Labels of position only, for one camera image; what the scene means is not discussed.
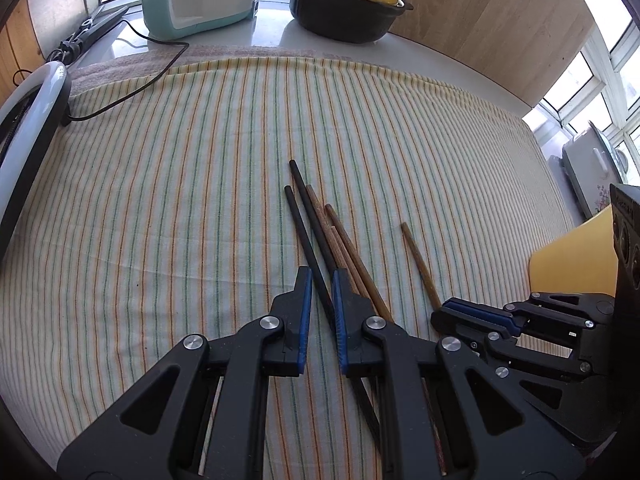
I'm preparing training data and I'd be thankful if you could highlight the white floral rice cooker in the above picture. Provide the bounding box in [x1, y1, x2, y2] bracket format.
[559, 121, 632, 221]

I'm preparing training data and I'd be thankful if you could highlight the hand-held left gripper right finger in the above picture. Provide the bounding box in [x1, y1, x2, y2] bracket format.
[331, 268, 586, 480]

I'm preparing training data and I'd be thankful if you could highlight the checkered under cloth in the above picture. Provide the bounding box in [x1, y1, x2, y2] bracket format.
[67, 44, 351, 83]

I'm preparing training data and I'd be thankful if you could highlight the yellow plastic container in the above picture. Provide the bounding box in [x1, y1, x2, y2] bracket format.
[529, 205, 617, 297]

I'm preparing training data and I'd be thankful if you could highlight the teal and white electric pot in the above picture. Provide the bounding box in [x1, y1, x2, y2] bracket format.
[141, 0, 261, 41]

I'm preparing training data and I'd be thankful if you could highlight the black power cable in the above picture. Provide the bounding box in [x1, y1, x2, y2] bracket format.
[65, 17, 191, 123]

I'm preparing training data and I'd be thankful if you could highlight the black folded tripod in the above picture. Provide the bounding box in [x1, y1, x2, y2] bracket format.
[47, 4, 130, 63]

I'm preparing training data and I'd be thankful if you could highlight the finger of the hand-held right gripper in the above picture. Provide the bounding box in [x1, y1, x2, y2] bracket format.
[444, 291, 616, 341]
[431, 310, 617, 445]

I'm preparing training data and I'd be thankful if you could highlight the ring light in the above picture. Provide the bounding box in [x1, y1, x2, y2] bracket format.
[0, 60, 73, 256]

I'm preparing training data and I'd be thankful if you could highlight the grey cutting board with handle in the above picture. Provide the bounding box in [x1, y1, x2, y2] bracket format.
[25, 0, 93, 61]

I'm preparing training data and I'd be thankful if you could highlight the large light wooden board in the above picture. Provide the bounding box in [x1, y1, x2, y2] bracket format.
[387, 0, 598, 109]

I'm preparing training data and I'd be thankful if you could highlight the wooden slat board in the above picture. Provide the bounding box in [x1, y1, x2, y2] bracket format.
[0, 0, 51, 106]

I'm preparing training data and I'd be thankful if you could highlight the striped tablecloth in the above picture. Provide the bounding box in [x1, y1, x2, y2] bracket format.
[0, 45, 586, 480]

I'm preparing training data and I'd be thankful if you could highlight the black casserole pot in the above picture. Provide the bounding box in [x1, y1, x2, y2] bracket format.
[279, 0, 415, 44]

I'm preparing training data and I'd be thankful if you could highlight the black chopstick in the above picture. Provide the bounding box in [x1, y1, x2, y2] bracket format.
[288, 159, 337, 286]
[283, 185, 385, 458]

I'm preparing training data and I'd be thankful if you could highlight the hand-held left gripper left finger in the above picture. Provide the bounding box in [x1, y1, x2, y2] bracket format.
[56, 266, 313, 480]

